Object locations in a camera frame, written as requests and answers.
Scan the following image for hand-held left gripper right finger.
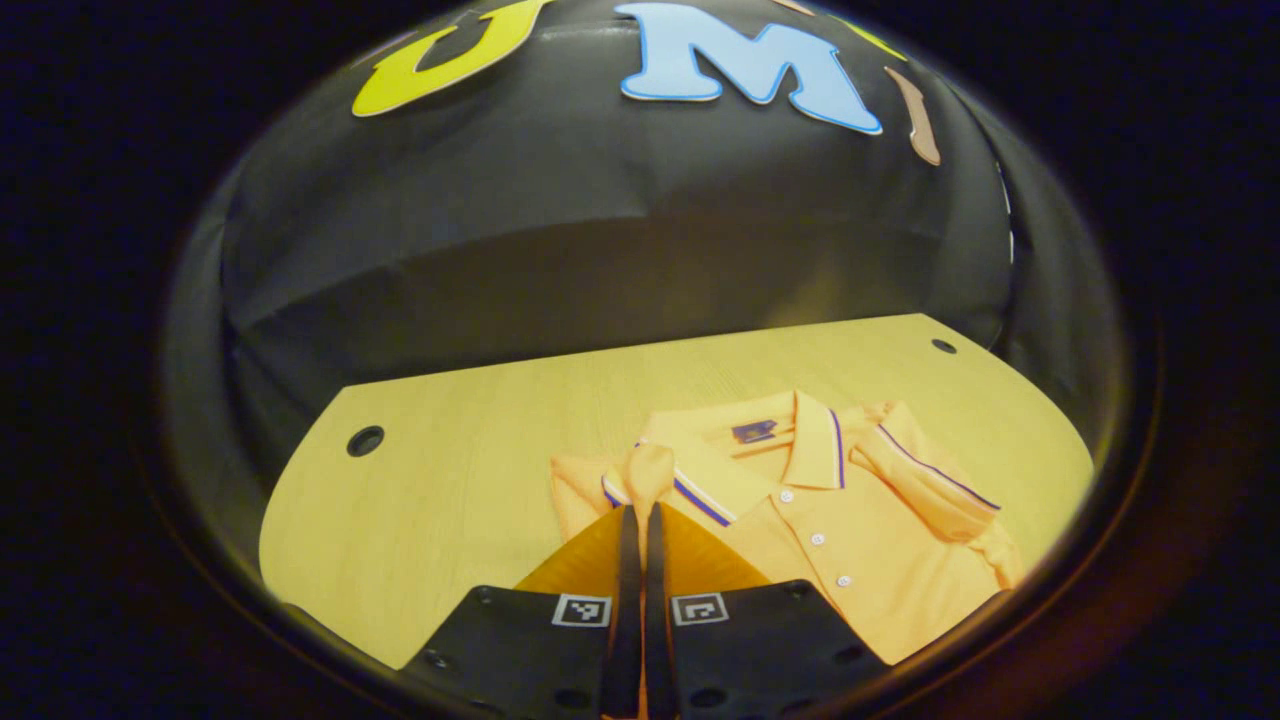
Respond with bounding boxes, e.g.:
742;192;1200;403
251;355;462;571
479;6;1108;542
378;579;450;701
645;502;891;720

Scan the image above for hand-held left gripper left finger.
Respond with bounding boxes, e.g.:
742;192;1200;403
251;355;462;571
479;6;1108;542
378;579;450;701
400;505;642;720

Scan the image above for orange T-shirt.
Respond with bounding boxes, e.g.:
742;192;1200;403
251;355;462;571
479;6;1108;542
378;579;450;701
548;390;1027;667

